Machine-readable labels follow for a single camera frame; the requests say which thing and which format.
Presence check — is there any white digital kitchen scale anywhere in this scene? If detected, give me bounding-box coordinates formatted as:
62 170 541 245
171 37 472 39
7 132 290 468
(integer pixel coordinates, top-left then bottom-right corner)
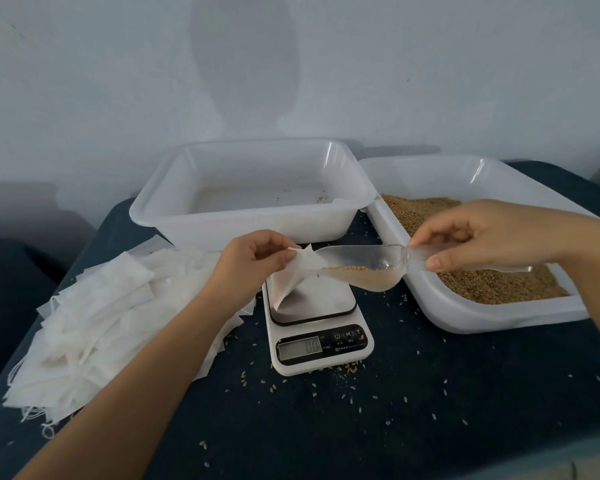
263 273 376 377

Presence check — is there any brown grain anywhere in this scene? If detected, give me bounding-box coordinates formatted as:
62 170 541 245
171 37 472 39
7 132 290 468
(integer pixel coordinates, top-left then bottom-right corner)
325 193 570 306

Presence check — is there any pile of white bags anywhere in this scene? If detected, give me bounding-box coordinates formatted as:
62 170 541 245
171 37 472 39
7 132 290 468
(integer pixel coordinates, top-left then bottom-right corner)
2 235 257 433

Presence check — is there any white tray of grain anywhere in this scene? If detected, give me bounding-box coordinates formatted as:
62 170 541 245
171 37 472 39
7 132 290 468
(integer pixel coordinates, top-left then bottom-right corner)
358 155 600 335

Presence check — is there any person's left hand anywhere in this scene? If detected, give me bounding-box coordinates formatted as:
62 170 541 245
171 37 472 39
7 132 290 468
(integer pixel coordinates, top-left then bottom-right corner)
200 229 300 320

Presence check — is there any person's left forearm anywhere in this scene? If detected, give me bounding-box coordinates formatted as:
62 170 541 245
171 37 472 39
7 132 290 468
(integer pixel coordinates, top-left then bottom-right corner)
15 295 241 480

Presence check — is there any white mesh bag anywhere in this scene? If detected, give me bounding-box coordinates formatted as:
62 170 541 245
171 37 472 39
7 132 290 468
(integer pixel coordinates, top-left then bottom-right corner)
266 245 359 309

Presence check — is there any dark blue tablecloth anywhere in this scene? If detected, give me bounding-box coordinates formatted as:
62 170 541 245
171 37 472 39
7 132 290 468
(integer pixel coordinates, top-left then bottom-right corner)
0 239 69 404
0 159 600 480

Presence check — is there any person's right hand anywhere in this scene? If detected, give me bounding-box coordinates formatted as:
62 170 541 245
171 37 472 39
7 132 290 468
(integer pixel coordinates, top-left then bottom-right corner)
408 199 583 274

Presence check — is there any clear plastic scoop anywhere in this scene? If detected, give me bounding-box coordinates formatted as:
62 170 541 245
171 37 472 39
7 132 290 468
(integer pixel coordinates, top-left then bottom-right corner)
296 241 453 294

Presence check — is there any white plastic tub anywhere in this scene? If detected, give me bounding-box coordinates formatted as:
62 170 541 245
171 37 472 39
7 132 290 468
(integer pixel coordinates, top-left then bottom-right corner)
129 139 380 252

